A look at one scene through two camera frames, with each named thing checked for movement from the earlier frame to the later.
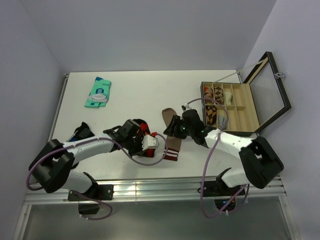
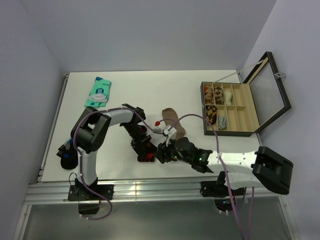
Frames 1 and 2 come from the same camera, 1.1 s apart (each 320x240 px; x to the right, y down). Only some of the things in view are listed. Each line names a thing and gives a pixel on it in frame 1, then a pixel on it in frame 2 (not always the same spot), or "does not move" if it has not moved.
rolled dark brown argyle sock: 211,114 does not move
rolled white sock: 228,97 does not move
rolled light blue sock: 222,122 does not move
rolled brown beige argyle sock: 219,94 does not move
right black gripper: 176,121 → 163,149
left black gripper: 131,153 → 140,145
